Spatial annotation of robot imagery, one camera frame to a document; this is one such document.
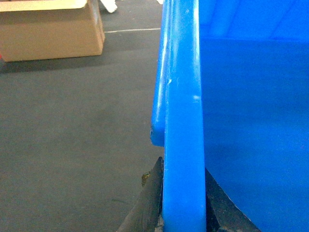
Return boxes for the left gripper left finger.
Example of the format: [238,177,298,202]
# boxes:
[117,157,164,232]

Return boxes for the white foam piece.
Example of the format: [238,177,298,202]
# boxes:
[100,0,118,14]

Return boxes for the large blue plastic crate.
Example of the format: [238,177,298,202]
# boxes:
[151,0,309,232]

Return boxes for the brown cardboard box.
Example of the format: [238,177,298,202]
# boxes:
[0,0,105,62]

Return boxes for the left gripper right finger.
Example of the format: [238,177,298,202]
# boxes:
[205,170,260,232]

